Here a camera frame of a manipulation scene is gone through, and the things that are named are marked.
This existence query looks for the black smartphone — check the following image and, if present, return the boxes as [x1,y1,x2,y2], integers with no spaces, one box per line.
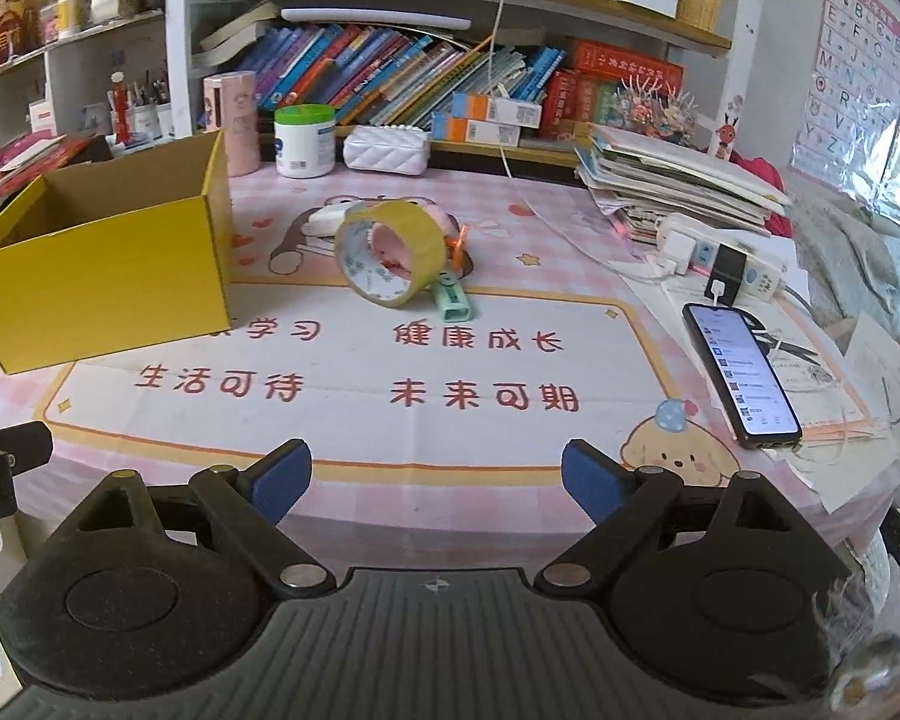
[681,302,804,450]

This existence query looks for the red white toy stick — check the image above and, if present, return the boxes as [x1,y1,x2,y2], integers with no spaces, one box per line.
[109,85,131,149]

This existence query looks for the yellow cardboard box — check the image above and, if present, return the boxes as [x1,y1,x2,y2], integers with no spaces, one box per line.
[0,131,234,376]

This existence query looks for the white hanging cable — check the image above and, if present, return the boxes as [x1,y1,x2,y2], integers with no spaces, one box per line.
[486,0,692,280]

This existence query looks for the pink printed cylinder container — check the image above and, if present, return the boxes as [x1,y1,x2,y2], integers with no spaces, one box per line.
[203,70,260,178]

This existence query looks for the small mint green plastic object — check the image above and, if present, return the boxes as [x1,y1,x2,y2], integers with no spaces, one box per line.
[430,274,478,324]

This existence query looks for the row of colourful books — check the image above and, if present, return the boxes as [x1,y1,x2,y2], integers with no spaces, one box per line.
[236,22,568,133]

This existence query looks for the orange blue carton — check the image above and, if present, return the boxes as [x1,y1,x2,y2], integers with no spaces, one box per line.
[430,112,523,146]
[451,92,543,128]

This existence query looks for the yellow tape roll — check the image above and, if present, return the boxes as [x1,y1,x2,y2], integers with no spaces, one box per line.
[334,202,448,310]

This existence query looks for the pink plush toy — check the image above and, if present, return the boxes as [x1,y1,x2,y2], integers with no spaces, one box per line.
[364,204,466,278]

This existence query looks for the alphabet wall poster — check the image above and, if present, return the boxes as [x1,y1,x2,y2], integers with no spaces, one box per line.
[789,0,900,182]

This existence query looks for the printed worksheet paper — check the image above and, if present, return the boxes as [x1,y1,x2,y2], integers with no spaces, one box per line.
[621,268,900,452]

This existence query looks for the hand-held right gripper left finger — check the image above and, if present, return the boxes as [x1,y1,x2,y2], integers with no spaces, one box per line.
[64,439,331,593]

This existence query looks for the pile of red envelopes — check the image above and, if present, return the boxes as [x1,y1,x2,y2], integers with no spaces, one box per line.
[0,131,115,205]

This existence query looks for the red dictionary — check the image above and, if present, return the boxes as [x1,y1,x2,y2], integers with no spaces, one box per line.
[570,40,684,95]

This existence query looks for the pink plaid desk mat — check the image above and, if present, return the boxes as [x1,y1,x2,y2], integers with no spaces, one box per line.
[0,163,882,557]

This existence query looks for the white quilted purse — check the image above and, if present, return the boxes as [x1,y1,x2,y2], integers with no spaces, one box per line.
[343,124,433,176]

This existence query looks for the black plug adapter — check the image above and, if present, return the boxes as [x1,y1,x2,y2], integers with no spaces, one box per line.
[712,244,748,302]

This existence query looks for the colourful beaded ornament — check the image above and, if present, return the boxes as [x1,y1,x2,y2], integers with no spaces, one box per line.
[613,77,700,145]

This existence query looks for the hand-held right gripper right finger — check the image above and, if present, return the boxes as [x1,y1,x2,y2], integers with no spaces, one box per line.
[534,439,803,593]

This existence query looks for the cartoon deer sticker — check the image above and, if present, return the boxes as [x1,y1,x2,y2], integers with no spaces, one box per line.
[711,94,744,163]

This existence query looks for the grey blanket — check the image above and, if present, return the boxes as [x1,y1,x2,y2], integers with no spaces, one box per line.
[783,165,900,362]

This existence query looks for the white side shelf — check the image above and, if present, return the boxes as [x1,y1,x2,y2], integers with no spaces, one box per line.
[0,7,170,167]

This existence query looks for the red cloth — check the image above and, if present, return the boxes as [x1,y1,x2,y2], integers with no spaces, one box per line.
[733,153,794,239]

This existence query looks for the white power strip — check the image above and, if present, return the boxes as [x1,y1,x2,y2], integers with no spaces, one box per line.
[656,213,789,302]

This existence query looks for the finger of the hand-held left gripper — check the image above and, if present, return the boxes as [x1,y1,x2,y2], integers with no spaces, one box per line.
[0,424,54,476]

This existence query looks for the leaning thick paperback books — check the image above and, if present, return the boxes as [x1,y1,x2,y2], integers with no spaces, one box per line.
[198,0,283,69]

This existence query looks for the white jar green lid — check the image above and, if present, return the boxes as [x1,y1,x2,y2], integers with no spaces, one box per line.
[274,105,338,180]

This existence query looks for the stack of workbooks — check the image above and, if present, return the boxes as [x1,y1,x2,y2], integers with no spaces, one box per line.
[574,124,793,242]

